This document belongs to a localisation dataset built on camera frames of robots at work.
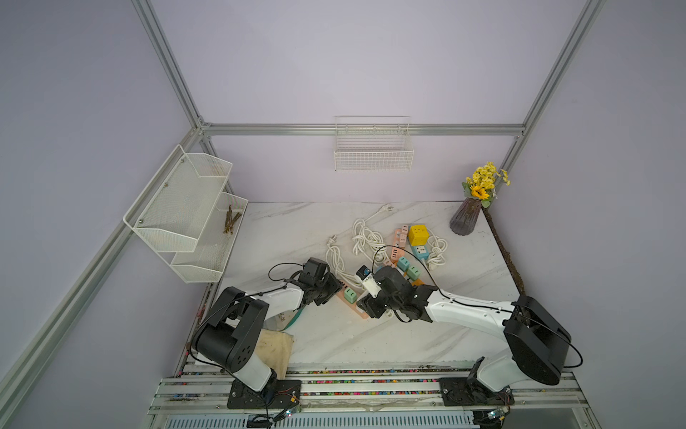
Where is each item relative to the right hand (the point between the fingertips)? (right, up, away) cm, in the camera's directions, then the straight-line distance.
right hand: (366, 300), depth 86 cm
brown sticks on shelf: (-50, +27, +12) cm, 58 cm away
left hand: (-9, +2, +7) cm, 12 cm away
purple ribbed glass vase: (+41, +27, +21) cm, 53 cm away
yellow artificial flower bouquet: (+41, +39, +5) cm, 57 cm away
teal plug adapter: (+14, +11, +7) cm, 19 cm away
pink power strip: (+14, +18, +16) cm, 28 cm away
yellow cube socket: (+21, +22, +15) cm, 34 cm away
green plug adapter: (-5, +2, 0) cm, 6 cm away
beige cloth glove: (-29, -14, -4) cm, 32 cm away
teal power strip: (+22, +15, +16) cm, 31 cm away
